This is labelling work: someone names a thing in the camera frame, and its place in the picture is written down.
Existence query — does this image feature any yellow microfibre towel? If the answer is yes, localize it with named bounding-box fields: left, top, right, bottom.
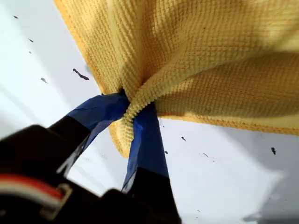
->
left=53, top=0, right=299, bottom=158

